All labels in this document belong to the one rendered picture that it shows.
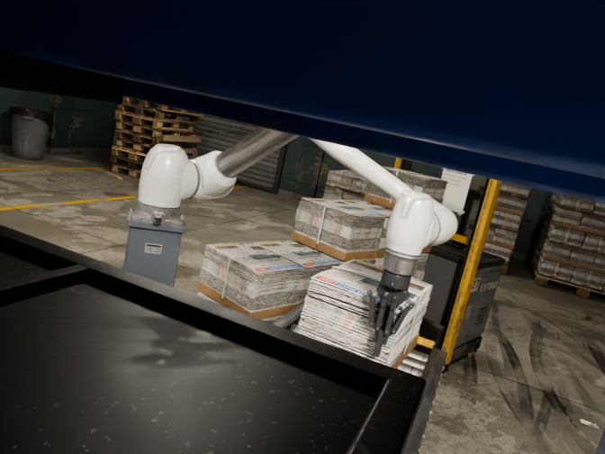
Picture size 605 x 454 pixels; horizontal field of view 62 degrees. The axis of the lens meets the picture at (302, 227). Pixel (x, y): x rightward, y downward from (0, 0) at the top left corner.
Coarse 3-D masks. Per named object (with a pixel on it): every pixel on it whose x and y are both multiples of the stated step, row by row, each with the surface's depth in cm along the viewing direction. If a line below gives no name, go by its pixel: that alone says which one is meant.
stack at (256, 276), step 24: (216, 264) 228; (240, 264) 215; (264, 264) 220; (288, 264) 228; (312, 264) 236; (336, 264) 247; (216, 288) 227; (240, 288) 216; (264, 288) 214; (288, 288) 225
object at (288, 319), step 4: (300, 304) 189; (296, 308) 185; (300, 308) 186; (292, 312) 181; (296, 312) 182; (300, 312) 182; (284, 316) 175; (288, 316) 176; (292, 316) 177; (296, 316) 177; (300, 316) 178; (280, 320) 171; (284, 320) 172; (288, 320) 173; (292, 320) 173; (296, 320) 175; (276, 324) 167; (280, 324) 168; (284, 324) 168; (288, 324) 169; (284, 328) 166; (288, 328) 169
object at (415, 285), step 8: (344, 264) 169; (352, 264) 170; (360, 264) 172; (368, 264) 174; (368, 272) 165; (376, 272) 167; (416, 280) 168; (416, 288) 158; (424, 288) 160; (424, 296) 159; (424, 304) 164; (424, 312) 168; (416, 320) 159; (416, 328) 165; (416, 336) 170; (408, 344) 160
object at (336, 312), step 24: (312, 288) 146; (336, 288) 143; (360, 288) 146; (312, 312) 148; (336, 312) 145; (360, 312) 140; (408, 312) 141; (312, 336) 148; (336, 336) 145; (360, 336) 142; (384, 360) 139
